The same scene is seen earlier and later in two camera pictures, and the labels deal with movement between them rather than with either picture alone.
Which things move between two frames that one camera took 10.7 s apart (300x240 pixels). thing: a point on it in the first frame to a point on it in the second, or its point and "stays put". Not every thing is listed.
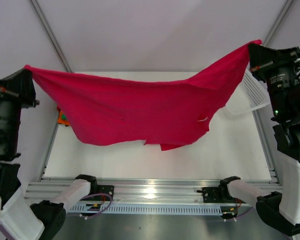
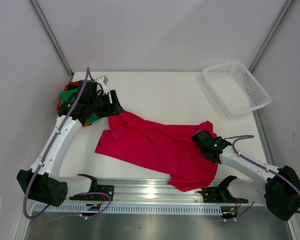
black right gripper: [270, 65] to [203, 139]
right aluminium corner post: [278, 23] stays put
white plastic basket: [251, 94] stays put
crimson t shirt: [110, 110] to [168, 149]
